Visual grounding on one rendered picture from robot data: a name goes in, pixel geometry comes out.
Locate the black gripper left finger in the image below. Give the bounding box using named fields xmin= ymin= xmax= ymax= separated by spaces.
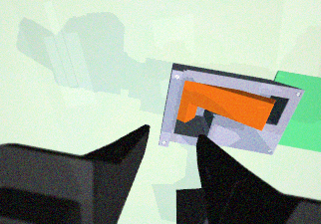
xmin=0 ymin=124 xmax=151 ymax=224

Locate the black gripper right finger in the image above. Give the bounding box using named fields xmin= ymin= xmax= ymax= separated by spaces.
xmin=196 ymin=134 xmax=321 ymax=224

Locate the orange l-shaped part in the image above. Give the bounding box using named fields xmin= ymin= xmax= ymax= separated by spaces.
xmin=177 ymin=81 xmax=276 ymax=131

